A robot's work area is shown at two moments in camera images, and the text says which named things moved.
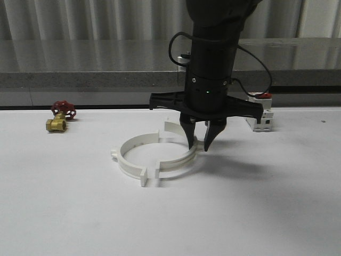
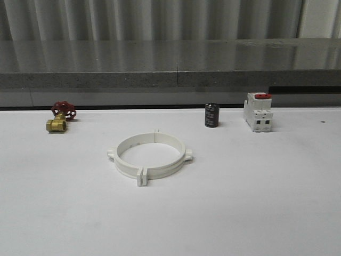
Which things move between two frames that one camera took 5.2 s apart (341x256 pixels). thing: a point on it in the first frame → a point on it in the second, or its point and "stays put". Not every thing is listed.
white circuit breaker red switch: [266, 124] stays put
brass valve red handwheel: [62, 110] stays put
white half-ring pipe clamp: [175, 134] → [169, 168]
